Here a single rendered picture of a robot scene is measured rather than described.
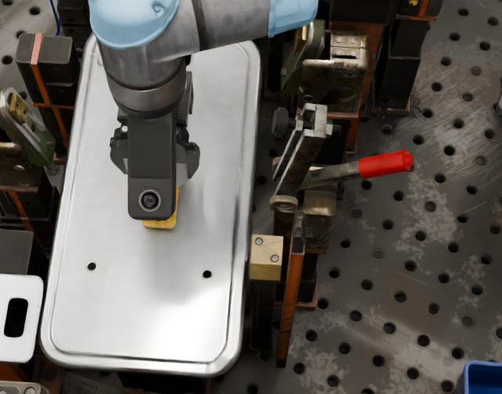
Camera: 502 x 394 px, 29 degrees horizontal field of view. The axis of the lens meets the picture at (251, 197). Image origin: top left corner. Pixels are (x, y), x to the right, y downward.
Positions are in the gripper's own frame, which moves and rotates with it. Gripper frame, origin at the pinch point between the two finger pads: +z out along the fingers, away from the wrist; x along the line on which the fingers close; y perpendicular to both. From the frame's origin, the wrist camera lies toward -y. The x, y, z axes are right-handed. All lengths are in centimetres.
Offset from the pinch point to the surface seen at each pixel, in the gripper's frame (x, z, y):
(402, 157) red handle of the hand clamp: -25.5, -12.0, -0.3
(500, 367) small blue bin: -44, 24, -11
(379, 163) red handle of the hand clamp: -23.4, -10.6, -0.5
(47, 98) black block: 17.9, 12.2, 17.3
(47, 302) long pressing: 11.5, 3.4, -13.3
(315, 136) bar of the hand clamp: -16.3, -18.4, -1.9
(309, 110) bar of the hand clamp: -15.6, -18.4, 0.8
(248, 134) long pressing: -9.3, 2.5, 8.8
